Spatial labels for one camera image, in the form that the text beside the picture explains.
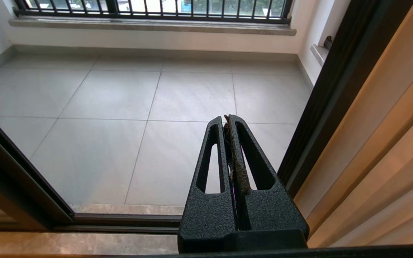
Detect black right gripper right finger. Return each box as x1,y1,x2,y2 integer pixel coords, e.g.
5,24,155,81
228,115,309,231

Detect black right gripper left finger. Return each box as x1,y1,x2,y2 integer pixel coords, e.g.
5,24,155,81
180,116,236,231

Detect sliding glass door brown frame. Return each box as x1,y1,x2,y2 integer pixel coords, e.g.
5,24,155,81
0,102,76,221

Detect dark sliding door floor track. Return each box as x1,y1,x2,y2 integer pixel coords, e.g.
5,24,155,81
52,211,182,235

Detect dark brown door jamb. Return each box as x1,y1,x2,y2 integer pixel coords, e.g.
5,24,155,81
277,0,413,199

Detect grey stone window sill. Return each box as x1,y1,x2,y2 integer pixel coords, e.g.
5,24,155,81
9,16,297,35
310,43,331,67

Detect dark window frame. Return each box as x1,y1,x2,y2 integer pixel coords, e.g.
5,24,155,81
13,0,295,18

